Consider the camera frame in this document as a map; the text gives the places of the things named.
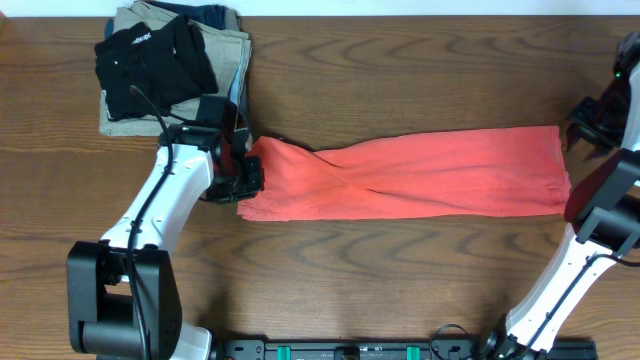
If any black folded garment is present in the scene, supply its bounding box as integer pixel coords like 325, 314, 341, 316
94, 15, 218, 122

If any grey folded garment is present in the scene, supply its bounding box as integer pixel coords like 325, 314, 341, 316
225, 8, 252, 125

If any navy folded garment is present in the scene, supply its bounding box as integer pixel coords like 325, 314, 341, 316
104, 0, 229, 40

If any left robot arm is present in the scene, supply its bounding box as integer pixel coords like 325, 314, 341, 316
66, 124, 262, 359

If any orange soccer t-shirt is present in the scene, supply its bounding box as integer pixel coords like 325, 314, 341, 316
237, 126, 571, 222

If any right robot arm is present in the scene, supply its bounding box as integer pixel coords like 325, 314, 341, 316
473, 32, 639, 359

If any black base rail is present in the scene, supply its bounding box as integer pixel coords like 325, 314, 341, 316
209, 335, 599, 360

